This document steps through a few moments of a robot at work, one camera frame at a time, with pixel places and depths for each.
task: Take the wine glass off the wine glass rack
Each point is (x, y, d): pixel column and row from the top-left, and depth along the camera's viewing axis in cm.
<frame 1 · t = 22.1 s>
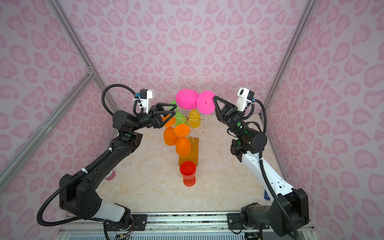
left hand: (174, 109, 58), fingers open
right hand: (211, 104, 47), fingers closed
red wine glass: (187, 168, 77), point 17 cm above the table
orange wine glass back: (170, 138, 80), point 24 cm above the table
orange wine glass front: (183, 146, 78), point 23 cm above the table

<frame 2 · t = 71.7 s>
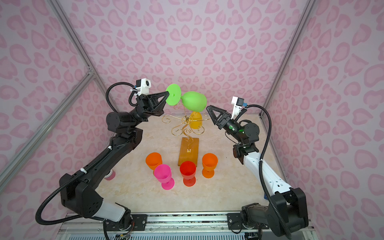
left hand: (166, 95, 49), fingers closed
right hand: (208, 109, 61), fingers open
orange wine glass back: (209, 162, 84), point 11 cm above the table
orange wine glass front: (153, 160, 82), point 15 cm above the table
pink wine glass: (163, 174, 81), point 11 cm above the table
the other named things where they were.

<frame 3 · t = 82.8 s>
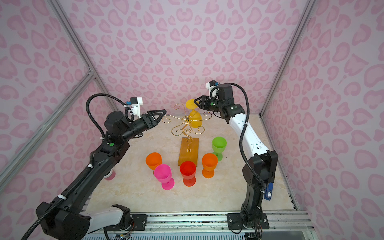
left hand: (163, 110, 64), fingers open
right hand: (196, 100, 77), fingers open
green wine glass: (219, 145, 89), point 13 cm above the table
the other named things where they were.

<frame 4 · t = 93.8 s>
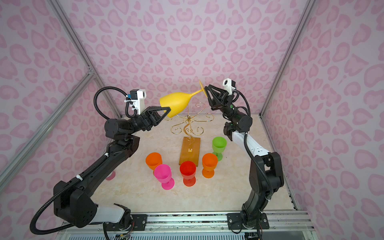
left hand: (168, 111, 53), fingers closed
right hand: (206, 91, 56), fingers open
the named things where they were.

